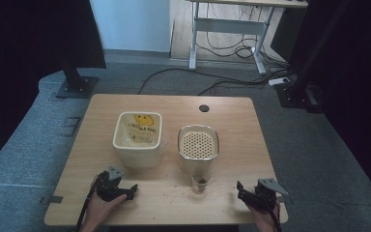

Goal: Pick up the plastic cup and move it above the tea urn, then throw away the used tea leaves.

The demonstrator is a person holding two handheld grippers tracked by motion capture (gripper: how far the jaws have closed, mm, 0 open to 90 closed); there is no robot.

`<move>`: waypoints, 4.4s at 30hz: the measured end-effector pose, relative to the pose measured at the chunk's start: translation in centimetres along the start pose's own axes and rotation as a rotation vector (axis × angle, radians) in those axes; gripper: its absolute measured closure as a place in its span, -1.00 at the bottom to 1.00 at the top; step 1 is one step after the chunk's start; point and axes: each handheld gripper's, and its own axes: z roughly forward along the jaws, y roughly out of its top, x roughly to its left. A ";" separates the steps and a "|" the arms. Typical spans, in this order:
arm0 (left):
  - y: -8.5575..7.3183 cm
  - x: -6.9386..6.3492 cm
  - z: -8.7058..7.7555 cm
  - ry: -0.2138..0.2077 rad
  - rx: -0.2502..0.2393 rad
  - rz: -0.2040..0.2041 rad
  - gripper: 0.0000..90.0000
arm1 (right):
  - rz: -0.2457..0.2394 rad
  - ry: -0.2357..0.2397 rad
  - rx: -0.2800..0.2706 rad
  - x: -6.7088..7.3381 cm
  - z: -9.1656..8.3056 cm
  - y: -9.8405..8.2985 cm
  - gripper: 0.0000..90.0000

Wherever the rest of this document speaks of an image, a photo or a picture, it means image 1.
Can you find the small clear glass cup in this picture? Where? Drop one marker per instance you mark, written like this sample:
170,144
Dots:
201,185

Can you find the white power strip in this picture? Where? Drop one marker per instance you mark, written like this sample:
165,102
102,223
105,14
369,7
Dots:
278,81

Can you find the black stand base left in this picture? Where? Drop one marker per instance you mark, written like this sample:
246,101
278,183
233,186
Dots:
75,85

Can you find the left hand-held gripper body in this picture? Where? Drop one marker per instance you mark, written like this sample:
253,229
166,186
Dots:
107,190

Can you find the clear plastic bag yellow print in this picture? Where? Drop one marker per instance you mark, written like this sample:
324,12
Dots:
140,130

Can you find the person's left hand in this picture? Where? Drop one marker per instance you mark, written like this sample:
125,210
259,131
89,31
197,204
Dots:
100,209

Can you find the white metal desk frame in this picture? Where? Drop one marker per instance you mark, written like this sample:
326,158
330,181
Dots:
227,25

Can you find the black curtain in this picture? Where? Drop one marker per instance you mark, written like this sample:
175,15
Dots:
29,48
360,80

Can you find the metal container with perforated insert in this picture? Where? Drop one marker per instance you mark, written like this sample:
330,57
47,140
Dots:
198,164

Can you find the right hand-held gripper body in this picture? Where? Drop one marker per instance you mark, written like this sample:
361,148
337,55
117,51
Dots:
266,195

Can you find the person's right hand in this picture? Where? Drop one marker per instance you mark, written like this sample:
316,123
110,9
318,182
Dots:
264,217

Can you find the cream plastic trash bin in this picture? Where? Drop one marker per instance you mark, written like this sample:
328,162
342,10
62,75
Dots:
137,154

